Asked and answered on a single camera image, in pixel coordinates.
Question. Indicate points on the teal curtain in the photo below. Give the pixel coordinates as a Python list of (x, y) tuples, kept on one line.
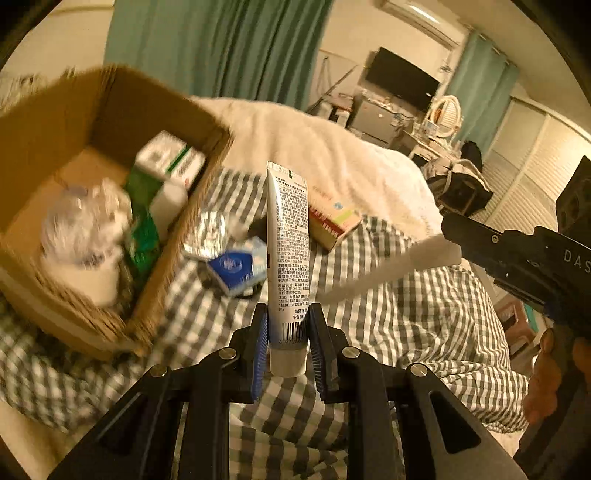
[(480, 83)]

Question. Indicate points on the green curtain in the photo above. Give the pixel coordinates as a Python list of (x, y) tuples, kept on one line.
[(207, 46)]

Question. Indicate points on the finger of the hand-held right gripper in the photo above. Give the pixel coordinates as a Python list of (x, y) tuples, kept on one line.
[(526, 290), (489, 242)]

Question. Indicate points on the white dressing table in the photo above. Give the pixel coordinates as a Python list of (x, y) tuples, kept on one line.
[(429, 145)]

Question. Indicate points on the blue tissue pack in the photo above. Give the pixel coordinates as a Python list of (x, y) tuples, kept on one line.
[(231, 265)]

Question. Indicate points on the white ointment tube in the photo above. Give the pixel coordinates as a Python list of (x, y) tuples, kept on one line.
[(288, 258)]

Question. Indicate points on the white sliding wardrobe doors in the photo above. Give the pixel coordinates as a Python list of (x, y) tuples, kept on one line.
[(531, 161)]

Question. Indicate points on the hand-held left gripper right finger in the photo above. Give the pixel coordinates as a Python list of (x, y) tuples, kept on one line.
[(318, 350)]

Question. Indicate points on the black television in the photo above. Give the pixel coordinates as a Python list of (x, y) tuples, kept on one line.
[(401, 78)]

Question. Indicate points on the chair with black clothes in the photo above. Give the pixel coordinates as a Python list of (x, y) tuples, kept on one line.
[(461, 184)]

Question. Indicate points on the brown cardboard box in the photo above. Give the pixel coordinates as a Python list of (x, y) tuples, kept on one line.
[(60, 124)]

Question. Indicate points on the green white medicine box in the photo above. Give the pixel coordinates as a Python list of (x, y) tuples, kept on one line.
[(166, 157)]

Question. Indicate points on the white oval mirror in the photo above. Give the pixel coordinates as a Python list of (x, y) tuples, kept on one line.
[(445, 115)]

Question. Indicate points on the floral tissue pack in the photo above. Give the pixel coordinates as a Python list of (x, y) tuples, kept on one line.
[(83, 226)]

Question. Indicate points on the person's right hand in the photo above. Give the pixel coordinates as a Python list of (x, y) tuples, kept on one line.
[(558, 378)]

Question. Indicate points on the white air conditioner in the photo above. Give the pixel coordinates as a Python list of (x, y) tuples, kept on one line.
[(420, 21)]

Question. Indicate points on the grey cabinet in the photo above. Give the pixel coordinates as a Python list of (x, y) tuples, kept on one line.
[(378, 122)]

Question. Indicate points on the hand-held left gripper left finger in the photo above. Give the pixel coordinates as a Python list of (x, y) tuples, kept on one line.
[(261, 350)]

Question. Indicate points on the dark green packet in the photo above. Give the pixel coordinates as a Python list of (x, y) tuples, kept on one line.
[(138, 230)]

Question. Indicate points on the checkered blanket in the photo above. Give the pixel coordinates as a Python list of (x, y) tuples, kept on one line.
[(392, 323)]

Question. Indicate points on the small stool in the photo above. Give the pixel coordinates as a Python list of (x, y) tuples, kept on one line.
[(517, 323)]

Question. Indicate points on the thin tripod stand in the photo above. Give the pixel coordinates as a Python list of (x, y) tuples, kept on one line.
[(332, 87)]

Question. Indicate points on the tan red medicine box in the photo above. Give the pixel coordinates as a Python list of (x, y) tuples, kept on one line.
[(332, 217)]

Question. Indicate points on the silver blister pack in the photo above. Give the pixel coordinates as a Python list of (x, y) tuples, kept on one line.
[(205, 235)]

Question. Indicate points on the white bedspread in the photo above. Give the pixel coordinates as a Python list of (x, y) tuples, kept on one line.
[(332, 157)]

